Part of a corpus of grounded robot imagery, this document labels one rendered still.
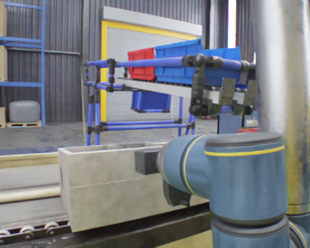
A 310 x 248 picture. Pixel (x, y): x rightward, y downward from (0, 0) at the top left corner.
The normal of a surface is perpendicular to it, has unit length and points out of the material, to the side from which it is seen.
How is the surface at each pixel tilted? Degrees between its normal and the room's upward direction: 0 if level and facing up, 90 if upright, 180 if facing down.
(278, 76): 90
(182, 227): 90
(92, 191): 80
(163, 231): 90
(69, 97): 90
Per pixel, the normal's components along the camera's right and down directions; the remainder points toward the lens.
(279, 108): -0.67, 0.06
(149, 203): 0.45, -0.06
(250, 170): -0.21, 0.00
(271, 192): 0.18, -0.04
